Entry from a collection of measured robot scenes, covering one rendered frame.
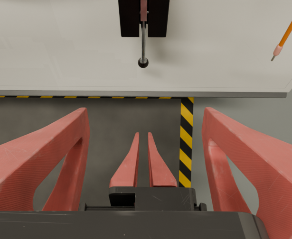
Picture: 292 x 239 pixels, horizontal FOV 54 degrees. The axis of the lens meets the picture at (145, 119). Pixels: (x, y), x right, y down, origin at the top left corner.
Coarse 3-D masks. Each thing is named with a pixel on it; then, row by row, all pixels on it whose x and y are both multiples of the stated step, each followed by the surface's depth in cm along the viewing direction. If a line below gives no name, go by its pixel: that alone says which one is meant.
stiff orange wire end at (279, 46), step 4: (288, 28) 24; (288, 32) 24; (284, 36) 25; (288, 36) 25; (284, 40) 25; (280, 44) 26; (276, 48) 26; (280, 48) 26; (276, 52) 27; (272, 60) 28
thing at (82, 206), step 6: (84, 204) 23; (204, 204) 23; (84, 210) 22; (90, 210) 23; (96, 210) 23; (102, 210) 23; (108, 210) 23; (114, 210) 23; (120, 210) 23; (126, 210) 23; (132, 210) 23; (198, 210) 23; (204, 210) 22
